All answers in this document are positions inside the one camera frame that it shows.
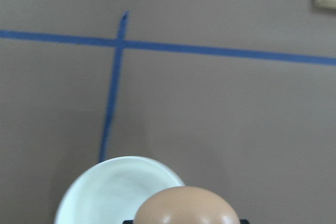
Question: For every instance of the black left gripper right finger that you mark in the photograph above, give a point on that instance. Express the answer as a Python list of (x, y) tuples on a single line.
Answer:
[(244, 221)]

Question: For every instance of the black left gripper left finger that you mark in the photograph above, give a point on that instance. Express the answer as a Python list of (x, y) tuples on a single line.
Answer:
[(128, 222)]

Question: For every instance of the brown egg from bowl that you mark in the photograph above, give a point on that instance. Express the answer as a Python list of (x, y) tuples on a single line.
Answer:
[(186, 204)]

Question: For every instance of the white bowl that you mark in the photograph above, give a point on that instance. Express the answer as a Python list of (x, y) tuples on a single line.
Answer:
[(113, 191)]

